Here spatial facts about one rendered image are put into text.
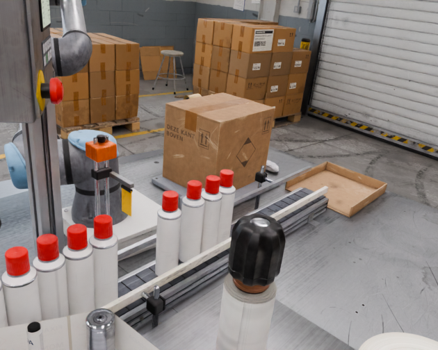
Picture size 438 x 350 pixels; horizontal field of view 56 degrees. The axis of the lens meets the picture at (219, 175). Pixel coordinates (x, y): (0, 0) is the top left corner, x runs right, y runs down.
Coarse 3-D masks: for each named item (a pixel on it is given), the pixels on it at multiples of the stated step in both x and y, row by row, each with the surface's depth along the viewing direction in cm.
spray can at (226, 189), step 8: (224, 176) 99; (232, 176) 99; (224, 184) 99; (232, 184) 101; (224, 192) 99; (232, 192) 100; (224, 200) 100; (232, 200) 101; (224, 208) 101; (232, 208) 103; (224, 216) 102; (224, 224) 103; (224, 232) 104; (224, 240) 105
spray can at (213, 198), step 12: (216, 180) 95; (204, 192) 97; (216, 192) 96; (204, 204) 96; (216, 204) 96; (204, 216) 97; (216, 216) 98; (204, 228) 99; (216, 228) 100; (204, 240) 100; (216, 240) 102
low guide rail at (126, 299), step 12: (324, 192) 137; (300, 204) 127; (276, 216) 117; (228, 240) 103; (204, 252) 98; (216, 252) 100; (192, 264) 94; (168, 276) 89; (144, 288) 85; (120, 300) 81; (132, 300) 83
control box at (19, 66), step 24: (0, 0) 51; (24, 0) 53; (0, 24) 53; (24, 24) 53; (0, 48) 54; (24, 48) 54; (0, 72) 55; (24, 72) 56; (48, 72) 67; (0, 96) 56; (24, 96) 57; (0, 120) 57; (24, 120) 58
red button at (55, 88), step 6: (54, 78) 60; (42, 84) 60; (48, 84) 60; (54, 84) 59; (60, 84) 60; (42, 90) 59; (48, 90) 60; (54, 90) 59; (60, 90) 60; (42, 96) 60; (48, 96) 60; (54, 96) 59; (60, 96) 60; (54, 102) 60
